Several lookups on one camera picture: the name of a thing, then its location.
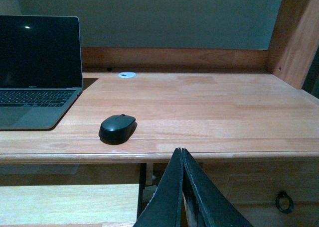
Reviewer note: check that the grey open laptop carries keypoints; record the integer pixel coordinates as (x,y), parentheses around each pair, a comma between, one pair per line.
(40,70)

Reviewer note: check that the wooden pull-out keyboard tray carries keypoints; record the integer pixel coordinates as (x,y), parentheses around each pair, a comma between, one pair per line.
(75,195)

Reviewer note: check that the wooden desk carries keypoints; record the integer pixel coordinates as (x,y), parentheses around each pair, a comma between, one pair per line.
(221,78)

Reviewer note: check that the black wireless mouse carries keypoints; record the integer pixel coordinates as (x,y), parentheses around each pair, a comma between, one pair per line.
(117,129)

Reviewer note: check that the black ring drawer handle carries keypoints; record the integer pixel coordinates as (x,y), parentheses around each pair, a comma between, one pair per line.
(284,203)

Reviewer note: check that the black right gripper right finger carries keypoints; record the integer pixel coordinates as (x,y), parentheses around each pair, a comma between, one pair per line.
(205,205)

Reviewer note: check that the white desk cable grommet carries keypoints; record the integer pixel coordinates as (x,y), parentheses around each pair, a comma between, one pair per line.
(127,75)

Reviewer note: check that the wooden desk drawer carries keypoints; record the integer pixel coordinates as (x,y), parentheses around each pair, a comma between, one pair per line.
(252,186)

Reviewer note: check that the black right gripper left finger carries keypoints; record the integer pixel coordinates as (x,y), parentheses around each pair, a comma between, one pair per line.
(164,208)

